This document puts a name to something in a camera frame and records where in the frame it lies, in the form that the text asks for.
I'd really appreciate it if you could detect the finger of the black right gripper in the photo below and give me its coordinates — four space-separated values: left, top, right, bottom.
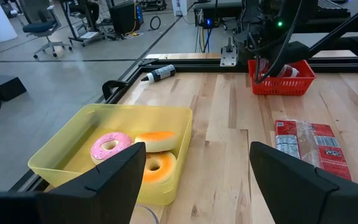
265 60 287 77

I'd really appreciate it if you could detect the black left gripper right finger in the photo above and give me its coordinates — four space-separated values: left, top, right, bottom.
249 141 358 224

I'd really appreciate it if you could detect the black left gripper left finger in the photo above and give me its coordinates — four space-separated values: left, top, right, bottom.
0 142 147 224

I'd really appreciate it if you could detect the squeeze bottle pink cap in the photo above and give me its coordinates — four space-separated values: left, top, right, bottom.
257 58 300 78

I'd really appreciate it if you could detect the pink frosted donut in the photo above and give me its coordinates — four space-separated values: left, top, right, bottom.
89 131 134 166

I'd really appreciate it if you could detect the orange glazed donut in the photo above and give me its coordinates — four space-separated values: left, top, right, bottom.
142 151 178 185

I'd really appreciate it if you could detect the cream bun pastry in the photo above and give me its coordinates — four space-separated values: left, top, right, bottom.
134 131 179 154

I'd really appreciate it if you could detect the black bottle white cap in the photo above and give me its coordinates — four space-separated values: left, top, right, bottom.
140 63 177 84

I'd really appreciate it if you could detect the red plastic basket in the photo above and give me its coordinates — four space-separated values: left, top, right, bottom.
247 58 318 96

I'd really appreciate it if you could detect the red snack package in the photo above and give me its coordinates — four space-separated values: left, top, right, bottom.
273 119 353 182

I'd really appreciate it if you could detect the yellow plastic bin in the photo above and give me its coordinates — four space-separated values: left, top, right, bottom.
27 103 194 207

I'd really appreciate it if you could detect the black keyboard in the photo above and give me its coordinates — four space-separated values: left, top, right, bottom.
317 0 351 19

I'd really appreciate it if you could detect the black side table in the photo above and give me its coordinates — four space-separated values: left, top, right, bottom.
193 0 358 34

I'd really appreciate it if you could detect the white trash bin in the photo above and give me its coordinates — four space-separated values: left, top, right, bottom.
171 0 188 17

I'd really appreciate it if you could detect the black table clamp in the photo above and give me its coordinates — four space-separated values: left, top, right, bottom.
101 79 129 101

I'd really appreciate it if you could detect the black floor box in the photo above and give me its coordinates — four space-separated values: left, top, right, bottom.
0 73 28 102

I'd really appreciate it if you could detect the black computer tower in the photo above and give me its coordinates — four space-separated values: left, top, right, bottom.
109 0 145 35

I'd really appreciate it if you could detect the black standing desk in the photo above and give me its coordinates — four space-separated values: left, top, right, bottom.
59 0 107 47

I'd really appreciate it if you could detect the grey office chair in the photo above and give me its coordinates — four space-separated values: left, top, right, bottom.
18 0 73 60

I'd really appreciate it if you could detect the person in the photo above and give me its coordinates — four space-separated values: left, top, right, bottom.
68 0 101 24

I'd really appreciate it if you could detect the silver mounting bracket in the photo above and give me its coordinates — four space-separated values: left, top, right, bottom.
219 37 239 67

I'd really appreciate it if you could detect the black cable loop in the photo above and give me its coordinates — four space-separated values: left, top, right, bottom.
149 15 162 31

